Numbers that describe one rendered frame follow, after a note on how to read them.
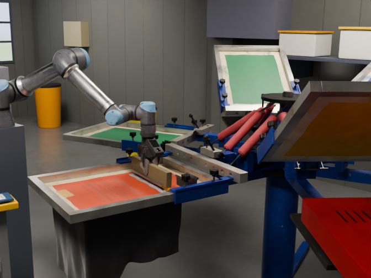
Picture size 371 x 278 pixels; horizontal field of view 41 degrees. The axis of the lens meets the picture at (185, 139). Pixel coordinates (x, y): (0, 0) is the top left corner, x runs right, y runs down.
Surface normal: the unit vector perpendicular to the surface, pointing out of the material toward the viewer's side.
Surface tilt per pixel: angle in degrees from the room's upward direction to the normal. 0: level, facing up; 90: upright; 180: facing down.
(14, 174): 90
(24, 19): 90
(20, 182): 90
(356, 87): 58
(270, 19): 90
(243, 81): 32
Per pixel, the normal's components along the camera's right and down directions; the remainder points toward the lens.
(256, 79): 0.04, -0.70
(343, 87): 0.06, -0.32
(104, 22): -0.67, 0.16
